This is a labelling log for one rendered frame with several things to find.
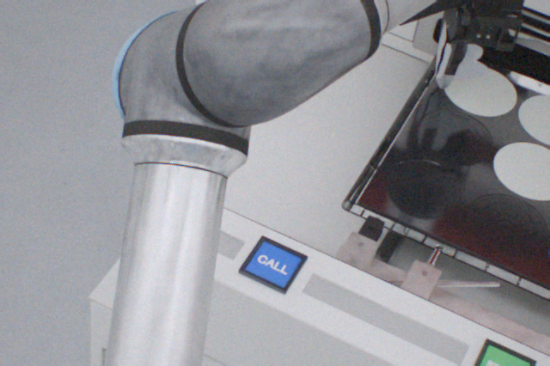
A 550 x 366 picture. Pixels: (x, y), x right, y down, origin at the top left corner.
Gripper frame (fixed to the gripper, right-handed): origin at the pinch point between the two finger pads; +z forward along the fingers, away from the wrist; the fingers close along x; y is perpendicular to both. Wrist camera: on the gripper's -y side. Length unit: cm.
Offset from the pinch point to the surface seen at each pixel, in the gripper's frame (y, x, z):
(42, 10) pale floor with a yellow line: -69, 120, 91
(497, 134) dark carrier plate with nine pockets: 7.0, -8.5, 1.3
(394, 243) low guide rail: -7.1, -23.9, 6.3
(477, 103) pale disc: 5.3, -2.8, 1.3
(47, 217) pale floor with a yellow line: -60, 50, 91
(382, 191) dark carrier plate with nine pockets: -9.2, -19.9, 1.3
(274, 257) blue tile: -23.8, -36.5, -5.1
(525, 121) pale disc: 11.4, -5.6, 1.3
